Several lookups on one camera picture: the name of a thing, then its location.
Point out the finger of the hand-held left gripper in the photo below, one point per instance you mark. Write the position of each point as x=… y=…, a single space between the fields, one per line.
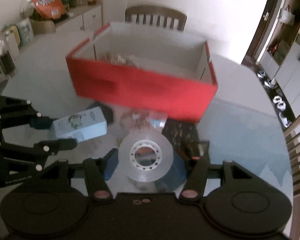
x=40 y=123
x=62 y=145

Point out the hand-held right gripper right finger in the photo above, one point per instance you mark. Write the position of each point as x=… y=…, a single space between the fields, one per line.
x=178 y=176

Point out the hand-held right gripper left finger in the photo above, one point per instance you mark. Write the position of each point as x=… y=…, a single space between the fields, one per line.
x=110 y=165

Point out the clear tape roll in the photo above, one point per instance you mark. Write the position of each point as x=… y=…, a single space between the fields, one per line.
x=165 y=155

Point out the light blue printed box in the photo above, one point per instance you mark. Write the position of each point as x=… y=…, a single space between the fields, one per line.
x=80 y=126

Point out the red cardboard box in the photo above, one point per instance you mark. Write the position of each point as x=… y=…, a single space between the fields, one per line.
x=145 y=92

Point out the dark brown snack packet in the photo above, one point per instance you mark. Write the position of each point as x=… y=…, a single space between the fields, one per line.
x=180 y=132

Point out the black pouch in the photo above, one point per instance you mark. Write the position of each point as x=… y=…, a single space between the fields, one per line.
x=107 y=112

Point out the glass jar with dark contents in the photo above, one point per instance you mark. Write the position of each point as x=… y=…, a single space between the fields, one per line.
x=6 y=62

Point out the white printed canister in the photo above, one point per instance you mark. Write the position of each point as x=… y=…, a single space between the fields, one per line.
x=25 y=31

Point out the white sideboard cabinet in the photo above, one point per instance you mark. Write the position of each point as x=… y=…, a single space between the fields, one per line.
x=90 y=17

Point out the white slipper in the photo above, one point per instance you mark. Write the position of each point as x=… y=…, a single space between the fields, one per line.
x=285 y=120
x=279 y=102

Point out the large orange snack bag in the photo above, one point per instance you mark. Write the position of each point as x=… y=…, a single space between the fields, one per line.
x=47 y=2

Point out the wooden slat-back chair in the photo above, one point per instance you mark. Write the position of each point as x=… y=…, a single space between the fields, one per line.
x=155 y=11
x=298 y=127

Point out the dark sneaker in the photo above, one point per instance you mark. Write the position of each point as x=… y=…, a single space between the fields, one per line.
x=262 y=75
x=270 y=83

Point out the white hallway cabinet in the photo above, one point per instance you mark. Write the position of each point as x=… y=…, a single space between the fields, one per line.
x=293 y=62

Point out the dark brown door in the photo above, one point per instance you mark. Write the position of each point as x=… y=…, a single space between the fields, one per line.
x=262 y=35

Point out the metal door lock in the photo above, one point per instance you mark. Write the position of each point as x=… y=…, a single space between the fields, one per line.
x=266 y=15

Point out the grey tote bag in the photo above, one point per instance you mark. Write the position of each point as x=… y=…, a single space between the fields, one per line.
x=287 y=16

